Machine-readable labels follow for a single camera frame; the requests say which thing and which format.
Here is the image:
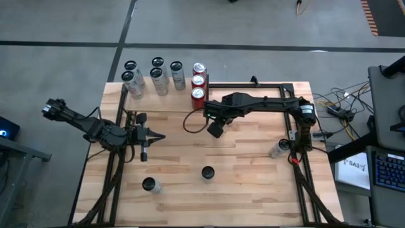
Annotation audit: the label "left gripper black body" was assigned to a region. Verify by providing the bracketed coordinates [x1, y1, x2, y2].
[128, 123, 149, 162]

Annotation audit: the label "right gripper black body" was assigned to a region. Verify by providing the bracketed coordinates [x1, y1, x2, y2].
[202, 93, 246, 120]

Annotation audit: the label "tall white Celsius can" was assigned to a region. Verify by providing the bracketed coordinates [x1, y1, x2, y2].
[121, 70, 144, 100]
[141, 177, 163, 194]

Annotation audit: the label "red Coca-Cola can dark figure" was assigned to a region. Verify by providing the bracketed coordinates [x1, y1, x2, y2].
[192, 62, 208, 79]

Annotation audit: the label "Celsius can pineapple print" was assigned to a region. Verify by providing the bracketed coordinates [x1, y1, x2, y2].
[149, 67, 169, 97]

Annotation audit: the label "Celsius Arctic Vibe can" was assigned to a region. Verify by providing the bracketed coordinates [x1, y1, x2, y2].
[170, 60, 187, 91]

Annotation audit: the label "Celsius Peach Vibe can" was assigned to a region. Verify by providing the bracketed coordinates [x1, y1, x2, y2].
[123, 60, 147, 90]
[268, 138, 291, 159]

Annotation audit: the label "Celsius can blue text band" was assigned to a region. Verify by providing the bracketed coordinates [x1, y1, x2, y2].
[201, 165, 216, 185]

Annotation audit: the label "Celsius can orange print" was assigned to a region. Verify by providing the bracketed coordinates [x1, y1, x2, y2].
[151, 56, 170, 80]

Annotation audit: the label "grey metal bench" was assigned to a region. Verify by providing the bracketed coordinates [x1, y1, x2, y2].
[0, 137, 53, 228]

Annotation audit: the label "black power strip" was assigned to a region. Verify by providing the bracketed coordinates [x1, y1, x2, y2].
[327, 106, 346, 117]

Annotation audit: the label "black box blue light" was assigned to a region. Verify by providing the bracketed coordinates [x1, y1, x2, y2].
[0, 116, 20, 142]

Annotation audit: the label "black diagonal strut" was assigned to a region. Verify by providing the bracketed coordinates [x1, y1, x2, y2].
[327, 131, 380, 164]
[381, 56, 405, 79]

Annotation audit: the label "white paper sheet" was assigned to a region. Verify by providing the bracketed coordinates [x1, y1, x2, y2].
[334, 151, 371, 191]

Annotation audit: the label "black backlit keyboard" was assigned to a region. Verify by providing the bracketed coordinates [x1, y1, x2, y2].
[374, 152, 405, 193]

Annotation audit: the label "grey desk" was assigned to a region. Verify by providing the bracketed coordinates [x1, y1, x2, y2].
[366, 65, 405, 228]

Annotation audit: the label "black mat orange striped edge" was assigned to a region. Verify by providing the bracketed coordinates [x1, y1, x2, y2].
[359, 0, 405, 37]

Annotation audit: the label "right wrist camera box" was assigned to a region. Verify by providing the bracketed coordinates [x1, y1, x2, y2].
[207, 122, 225, 139]

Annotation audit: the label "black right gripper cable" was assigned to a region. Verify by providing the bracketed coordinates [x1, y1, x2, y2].
[182, 107, 209, 134]

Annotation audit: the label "wooden shelf black frame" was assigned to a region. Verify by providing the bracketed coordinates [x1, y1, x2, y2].
[118, 72, 210, 125]

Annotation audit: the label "black aluminium rail frame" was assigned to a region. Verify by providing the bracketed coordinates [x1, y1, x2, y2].
[207, 82, 344, 226]
[68, 79, 134, 226]

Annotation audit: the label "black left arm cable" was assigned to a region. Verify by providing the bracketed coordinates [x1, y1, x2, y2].
[82, 106, 103, 121]

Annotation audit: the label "yellow hanging cable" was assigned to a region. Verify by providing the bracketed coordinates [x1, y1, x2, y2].
[294, 0, 309, 16]

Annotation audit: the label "tangled floor cables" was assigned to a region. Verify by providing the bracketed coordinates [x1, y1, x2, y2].
[313, 80, 376, 142]

